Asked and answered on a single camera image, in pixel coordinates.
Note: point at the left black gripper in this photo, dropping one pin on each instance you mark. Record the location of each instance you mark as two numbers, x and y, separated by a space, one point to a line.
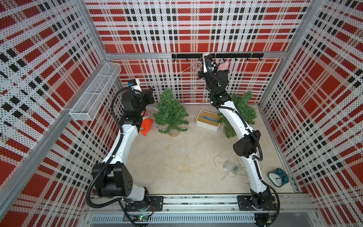
148 95

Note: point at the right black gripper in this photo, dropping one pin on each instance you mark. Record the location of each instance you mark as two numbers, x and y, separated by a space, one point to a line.
203 73

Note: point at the clear star string light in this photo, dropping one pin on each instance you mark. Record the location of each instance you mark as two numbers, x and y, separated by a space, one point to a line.
181 77

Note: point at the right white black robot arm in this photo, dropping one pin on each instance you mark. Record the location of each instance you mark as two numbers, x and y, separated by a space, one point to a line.
247 147

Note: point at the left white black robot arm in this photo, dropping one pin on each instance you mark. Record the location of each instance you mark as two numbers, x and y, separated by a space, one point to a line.
112 182

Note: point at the left small green christmas tree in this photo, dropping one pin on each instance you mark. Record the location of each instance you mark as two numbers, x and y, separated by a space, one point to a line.
170 115

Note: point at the small green christmas tree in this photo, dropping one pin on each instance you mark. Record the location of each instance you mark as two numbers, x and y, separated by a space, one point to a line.
247 112
170 115

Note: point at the right small green christmas tree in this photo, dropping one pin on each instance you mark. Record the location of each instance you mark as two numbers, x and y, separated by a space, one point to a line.
247 112

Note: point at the pink pig plush toy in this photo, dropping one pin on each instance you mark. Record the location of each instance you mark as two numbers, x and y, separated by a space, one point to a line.
223 66

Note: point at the red shark plush toy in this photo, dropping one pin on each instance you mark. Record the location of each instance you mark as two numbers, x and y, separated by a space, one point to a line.
146 123

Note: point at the white tissue box wooden lid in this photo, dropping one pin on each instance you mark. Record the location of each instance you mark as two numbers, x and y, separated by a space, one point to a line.
208 120

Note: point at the teal alarm clock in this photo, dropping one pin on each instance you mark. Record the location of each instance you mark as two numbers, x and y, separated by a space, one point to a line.
279 177

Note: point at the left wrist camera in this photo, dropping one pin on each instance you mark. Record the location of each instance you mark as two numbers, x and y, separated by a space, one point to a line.
134 84

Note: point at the black wall hook rail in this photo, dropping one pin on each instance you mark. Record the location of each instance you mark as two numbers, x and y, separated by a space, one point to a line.
219 55

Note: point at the white wire mesh basket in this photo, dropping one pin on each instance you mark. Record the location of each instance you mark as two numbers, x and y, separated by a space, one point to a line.
97 89

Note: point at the right clear string light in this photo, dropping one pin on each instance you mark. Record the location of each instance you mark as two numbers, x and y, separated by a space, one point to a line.
232 166

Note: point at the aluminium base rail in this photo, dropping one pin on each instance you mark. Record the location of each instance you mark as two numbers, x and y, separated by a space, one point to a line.
180 210

